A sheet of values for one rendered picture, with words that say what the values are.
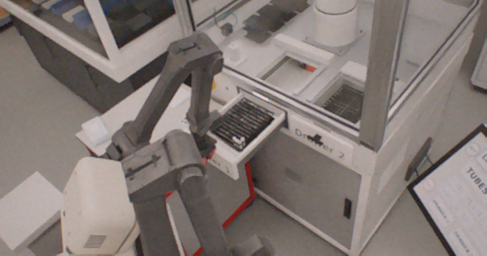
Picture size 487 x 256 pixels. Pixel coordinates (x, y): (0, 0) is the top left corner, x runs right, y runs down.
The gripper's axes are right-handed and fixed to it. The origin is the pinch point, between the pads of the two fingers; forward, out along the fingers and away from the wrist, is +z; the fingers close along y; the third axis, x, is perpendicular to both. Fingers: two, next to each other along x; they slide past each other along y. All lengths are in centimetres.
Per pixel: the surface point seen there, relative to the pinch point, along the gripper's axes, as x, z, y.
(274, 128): -9.6, 2.4, 30.0
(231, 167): -10.2, 0.5, 3.3
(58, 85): 237, 88, 17
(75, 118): 184, 88, 3
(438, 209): -79, -10, 25
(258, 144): -9.7, 2.6, 19.5
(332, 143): -34.3, 0.0, 35.4
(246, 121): 1.0, -0.3, 24.5
